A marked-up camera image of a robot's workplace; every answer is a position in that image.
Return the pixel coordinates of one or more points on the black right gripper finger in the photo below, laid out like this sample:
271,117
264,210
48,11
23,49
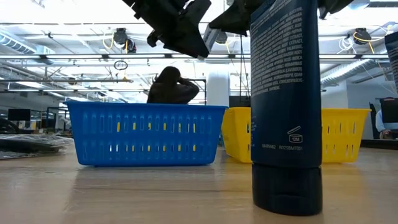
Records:
236,18

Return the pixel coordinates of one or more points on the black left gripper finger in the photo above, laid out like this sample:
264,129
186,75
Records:
183,39

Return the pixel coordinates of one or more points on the clear bag of black items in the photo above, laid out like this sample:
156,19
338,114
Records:
31,143

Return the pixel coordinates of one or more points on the person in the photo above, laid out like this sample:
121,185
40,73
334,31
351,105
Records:
171,90
381,121

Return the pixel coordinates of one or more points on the white pillar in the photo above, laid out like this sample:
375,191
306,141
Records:
217,90

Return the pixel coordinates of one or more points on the dark blue shave butter tube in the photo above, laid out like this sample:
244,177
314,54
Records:
286,93
393,62

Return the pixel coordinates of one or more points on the black desk monitor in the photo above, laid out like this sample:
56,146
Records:
18,115
390,110

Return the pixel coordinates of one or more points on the black office chair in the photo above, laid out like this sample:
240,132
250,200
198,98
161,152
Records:
372,121

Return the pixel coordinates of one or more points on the blue slotted plastic basket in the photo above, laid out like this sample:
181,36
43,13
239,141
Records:
93,155

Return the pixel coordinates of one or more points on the silver ventilation duct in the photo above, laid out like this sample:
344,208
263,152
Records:
348,73
18,43

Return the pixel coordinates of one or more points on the long ceiling rail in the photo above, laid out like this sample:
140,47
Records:
77,56

